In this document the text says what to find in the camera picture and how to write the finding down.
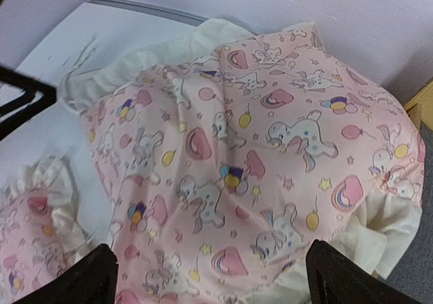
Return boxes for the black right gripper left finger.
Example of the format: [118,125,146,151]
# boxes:
[16,244,118,304]

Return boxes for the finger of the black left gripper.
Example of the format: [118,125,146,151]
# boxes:
[1,64,56,141]

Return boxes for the pink unicorn print blanket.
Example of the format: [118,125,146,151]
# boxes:
[60,20,426,303]

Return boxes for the pink ruffled unicorn pillow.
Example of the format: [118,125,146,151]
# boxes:
[1,156,91,303]

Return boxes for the aluminium front rail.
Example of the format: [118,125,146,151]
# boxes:
[91,0,207,26]

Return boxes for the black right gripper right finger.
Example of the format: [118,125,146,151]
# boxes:
[306,240,417,304]

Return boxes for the wooden pet bed frame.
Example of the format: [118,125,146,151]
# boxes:
[404,79,433,130]

